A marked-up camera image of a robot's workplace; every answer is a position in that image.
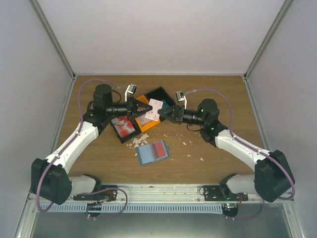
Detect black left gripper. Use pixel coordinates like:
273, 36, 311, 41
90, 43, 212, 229
106, 97, 153, 120

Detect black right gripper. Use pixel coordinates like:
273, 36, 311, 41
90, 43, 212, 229
158, 106, 206, 126

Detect white floral VIP card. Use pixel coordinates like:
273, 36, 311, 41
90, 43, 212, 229
145, 99, 163, 121

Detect teal card holder wallet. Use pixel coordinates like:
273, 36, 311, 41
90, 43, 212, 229
136, 140, 170, 166

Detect red white card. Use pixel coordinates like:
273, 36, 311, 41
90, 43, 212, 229
152, 140, 167, 160

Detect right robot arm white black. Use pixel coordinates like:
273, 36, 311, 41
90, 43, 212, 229
158, 99, 295, 202

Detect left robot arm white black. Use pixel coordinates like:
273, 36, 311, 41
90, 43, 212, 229
31, 84, 152, 211

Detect white cards in orange bin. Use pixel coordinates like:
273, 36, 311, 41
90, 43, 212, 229
137, 115, 151, 126

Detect black bin with teal cards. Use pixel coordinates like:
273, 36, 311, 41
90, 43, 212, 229
144, 86, 176, 109

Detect black bin with red cards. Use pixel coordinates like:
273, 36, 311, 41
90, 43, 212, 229
110, 116, 141, 144

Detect red white cards stack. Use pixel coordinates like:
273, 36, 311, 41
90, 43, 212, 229
111, 117, 135, 138

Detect orange plastic bin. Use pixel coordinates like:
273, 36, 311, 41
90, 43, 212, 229
135, 95, 161, 132

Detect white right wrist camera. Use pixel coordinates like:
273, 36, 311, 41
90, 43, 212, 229
175, 91, 187, 109

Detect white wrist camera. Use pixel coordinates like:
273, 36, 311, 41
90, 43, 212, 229
175, 91, 187, 109
124, 84, 137, 101

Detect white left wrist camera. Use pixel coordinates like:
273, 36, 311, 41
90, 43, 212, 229
124, 84, 137, 101

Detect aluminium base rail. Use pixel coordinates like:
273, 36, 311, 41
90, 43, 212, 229
27, 183, 295, 204

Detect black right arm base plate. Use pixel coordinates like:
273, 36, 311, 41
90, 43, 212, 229
198, 185, 249, 202

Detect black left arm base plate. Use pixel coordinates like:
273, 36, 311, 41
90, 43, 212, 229
72, 185, 117, 202

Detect grey slotted cable duct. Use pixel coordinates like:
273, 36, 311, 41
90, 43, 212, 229
48, 202, 222, 214

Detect aluminium frame post right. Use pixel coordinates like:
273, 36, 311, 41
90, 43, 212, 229
243, 0, 294, 81

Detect aluminium frame post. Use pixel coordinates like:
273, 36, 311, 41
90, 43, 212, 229
29, 0, 76, 80
243, 0, 294, 81

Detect aluminium frame post left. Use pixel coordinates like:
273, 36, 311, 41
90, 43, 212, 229
29, 0, 76, 80

